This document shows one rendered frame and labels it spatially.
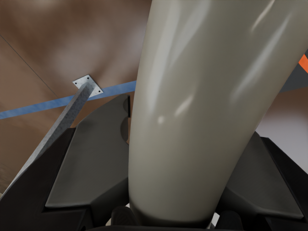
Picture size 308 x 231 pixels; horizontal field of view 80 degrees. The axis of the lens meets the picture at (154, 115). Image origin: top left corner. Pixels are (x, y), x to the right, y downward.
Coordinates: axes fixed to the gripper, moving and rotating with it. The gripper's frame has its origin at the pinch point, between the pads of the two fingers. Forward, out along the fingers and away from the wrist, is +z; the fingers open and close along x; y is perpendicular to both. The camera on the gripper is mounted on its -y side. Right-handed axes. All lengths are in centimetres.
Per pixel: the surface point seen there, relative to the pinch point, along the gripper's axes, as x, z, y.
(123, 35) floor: -22, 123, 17
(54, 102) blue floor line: -100, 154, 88
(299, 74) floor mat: 95, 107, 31
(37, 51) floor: -93, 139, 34
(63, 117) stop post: -63, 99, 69
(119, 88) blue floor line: -29, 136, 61
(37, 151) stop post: -69, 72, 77
